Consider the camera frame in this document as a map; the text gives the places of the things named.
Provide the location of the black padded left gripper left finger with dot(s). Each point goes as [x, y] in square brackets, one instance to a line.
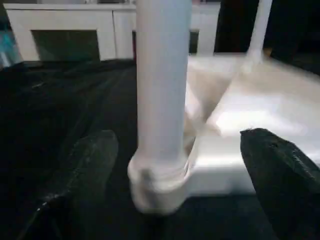
[75, 190]

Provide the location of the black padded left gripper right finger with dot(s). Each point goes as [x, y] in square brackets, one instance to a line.
[285, 185]

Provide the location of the white plastic table top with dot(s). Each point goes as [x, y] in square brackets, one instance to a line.
[250, 105]

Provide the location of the white plastic table leg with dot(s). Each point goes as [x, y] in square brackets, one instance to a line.
[260, 25]
[162, 87]

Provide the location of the black work mat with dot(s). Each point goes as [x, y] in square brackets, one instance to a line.
[62, 100]

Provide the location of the white glass-door cabinet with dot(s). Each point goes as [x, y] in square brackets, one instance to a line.
[75, 22]

